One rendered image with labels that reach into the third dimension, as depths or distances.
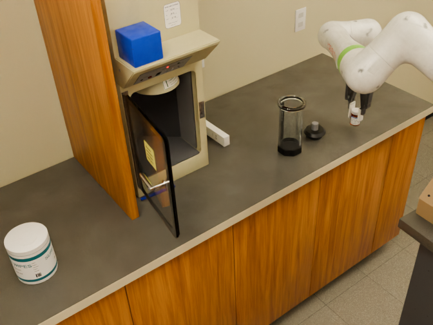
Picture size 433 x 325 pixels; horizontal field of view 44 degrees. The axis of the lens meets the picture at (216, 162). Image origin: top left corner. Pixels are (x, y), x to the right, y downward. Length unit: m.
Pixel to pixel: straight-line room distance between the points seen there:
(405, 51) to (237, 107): 1.02
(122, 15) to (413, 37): 0.84
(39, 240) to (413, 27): 1.26
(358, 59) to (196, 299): 1.07
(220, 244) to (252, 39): 1.07
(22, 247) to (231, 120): 1.10
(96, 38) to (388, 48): 0.83
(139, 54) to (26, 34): 0.56
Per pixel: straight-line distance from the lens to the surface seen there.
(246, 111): 2.44
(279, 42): 2.75
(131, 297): 1.88
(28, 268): 1.75
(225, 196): 1.97
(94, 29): 1.54
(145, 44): 1.60
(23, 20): 2.03
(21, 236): 1.75
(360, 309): 2.86
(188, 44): 1.73
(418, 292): 2.18
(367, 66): 1.66
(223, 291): 2.19
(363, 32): 2.09
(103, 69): 1.58
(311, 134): 2.24
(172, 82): 1.88
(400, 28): 1.66
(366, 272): 3.02
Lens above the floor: 2.23
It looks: 37 degrees down
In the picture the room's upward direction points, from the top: 3 degrees counter-clockwise
